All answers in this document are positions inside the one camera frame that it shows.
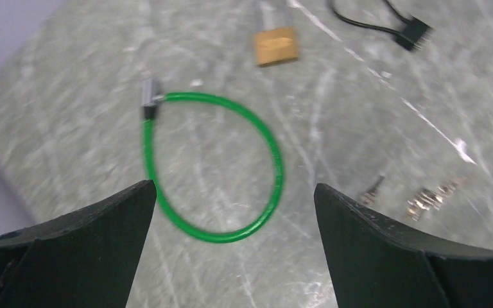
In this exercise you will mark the silver key bunch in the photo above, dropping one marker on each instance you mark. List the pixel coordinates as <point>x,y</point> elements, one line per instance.
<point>426,199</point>

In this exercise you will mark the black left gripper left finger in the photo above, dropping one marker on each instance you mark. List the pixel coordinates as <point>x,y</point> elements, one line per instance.
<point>86,258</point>

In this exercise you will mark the small silver key pair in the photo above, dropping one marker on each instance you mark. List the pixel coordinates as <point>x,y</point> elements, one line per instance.
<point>368,197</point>

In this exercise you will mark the green cable lock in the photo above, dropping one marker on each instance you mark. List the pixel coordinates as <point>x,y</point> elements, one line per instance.
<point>152,96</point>

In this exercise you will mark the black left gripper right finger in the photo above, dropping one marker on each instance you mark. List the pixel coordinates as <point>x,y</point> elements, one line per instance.
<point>376,261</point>

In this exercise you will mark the brass padlock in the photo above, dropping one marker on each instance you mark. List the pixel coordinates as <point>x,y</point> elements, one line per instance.
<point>277,45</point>

